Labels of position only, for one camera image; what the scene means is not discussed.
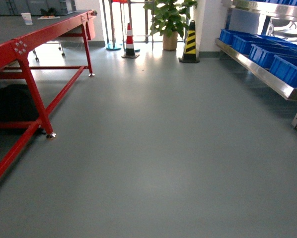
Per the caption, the blue bin row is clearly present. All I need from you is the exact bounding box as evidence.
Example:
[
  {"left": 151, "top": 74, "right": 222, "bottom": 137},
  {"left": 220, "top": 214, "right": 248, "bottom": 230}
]
[
  {"left": 219, "top": 29, "right": 257, "bottom": 45},
  {"left": 231, "top": 35, "right": 281, "bottom": 55},
  {"left": 269, "top": 55, "right": 297, "bottom": 88},
  {"left": 249, "top": 44, "right": 297, "bottom": 69}
]

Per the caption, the red white traffic cone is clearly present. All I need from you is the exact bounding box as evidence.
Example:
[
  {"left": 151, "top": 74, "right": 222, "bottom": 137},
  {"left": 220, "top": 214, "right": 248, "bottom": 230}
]
[{"left": 121, "top": 23, "right": 139, "bottom": 59}]

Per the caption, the white paper cup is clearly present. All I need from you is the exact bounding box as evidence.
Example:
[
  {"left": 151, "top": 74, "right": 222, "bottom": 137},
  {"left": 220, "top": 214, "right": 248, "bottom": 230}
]
[{"left": 21, "top": 12, "right": 33, "bottom": 25}]

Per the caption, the yellow black traffic cone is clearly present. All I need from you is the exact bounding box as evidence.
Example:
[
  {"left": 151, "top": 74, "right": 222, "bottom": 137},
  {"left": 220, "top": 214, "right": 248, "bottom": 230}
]
[{"left": 178, "top": 20, "right": 200, "bottom": 63}]

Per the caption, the black bag under conveyor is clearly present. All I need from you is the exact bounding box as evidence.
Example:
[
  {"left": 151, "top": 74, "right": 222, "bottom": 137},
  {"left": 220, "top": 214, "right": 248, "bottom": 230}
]
[{"left": 0, "top": 84, "right": 39, "bottom": 122}]

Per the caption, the red conveyor frame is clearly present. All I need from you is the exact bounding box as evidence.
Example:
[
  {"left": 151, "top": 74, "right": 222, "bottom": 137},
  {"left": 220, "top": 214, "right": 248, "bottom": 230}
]
[{"left": 0, "top": 10, "right": 96, "bottom": 179}]

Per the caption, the green potted plant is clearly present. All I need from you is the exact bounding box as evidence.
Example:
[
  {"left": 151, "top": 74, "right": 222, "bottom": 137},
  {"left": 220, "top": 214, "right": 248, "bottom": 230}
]
[{"left": 144, "top": 0, "right": 198, "bottom": 51}]

